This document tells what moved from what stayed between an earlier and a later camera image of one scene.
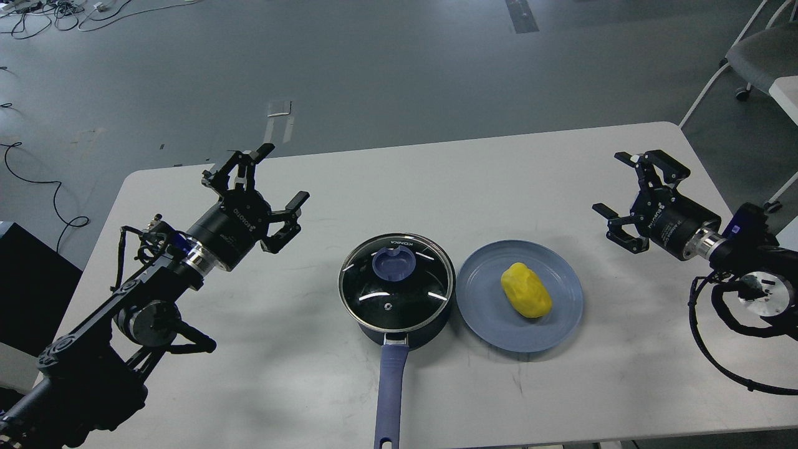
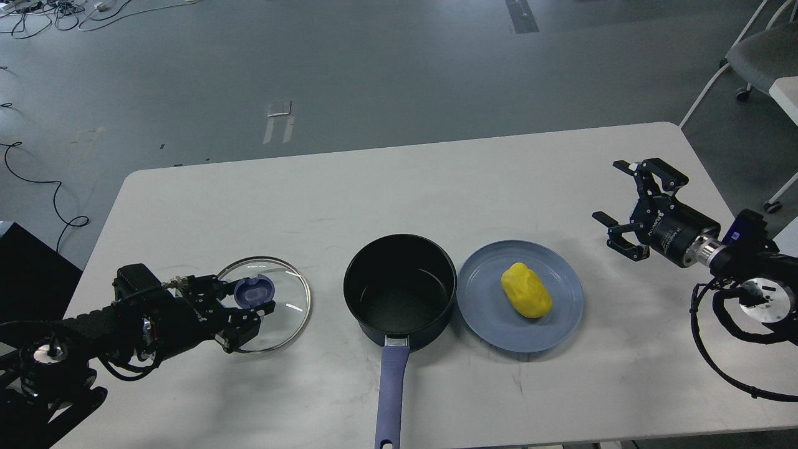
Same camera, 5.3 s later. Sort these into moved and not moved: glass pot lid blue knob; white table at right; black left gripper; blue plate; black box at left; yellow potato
Moved: black left gripper; glass pot lid blue knob
Not moved: white table at right; blue plate; black box at left; yellow potato
